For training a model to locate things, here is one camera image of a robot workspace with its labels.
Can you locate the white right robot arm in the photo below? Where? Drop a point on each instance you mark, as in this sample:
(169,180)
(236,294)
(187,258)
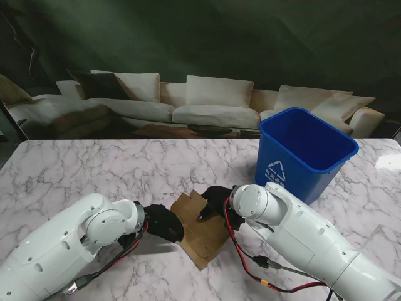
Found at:
(307,232)

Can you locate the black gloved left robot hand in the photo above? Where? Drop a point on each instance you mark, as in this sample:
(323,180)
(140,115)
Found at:
(164,224)

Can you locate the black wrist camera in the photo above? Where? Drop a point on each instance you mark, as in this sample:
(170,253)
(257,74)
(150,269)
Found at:
(127,239)
(235,221)

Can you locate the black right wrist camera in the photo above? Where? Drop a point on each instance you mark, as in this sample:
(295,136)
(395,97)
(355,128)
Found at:
(235,221)

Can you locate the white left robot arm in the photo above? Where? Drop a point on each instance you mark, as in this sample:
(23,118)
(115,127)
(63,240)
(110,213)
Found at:
(56,247)

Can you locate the blue plastic recycling bin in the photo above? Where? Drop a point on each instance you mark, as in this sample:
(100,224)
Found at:
(282,175)

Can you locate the sofa print backdrop banner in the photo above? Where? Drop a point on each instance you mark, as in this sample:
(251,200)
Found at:
(200,62)

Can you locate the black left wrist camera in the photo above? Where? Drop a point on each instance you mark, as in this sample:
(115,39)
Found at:
(127,239)

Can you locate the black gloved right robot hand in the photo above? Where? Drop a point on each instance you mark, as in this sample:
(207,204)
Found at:
(216,199)

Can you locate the brown cardboard box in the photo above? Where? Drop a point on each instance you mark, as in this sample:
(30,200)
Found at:
(203,238)

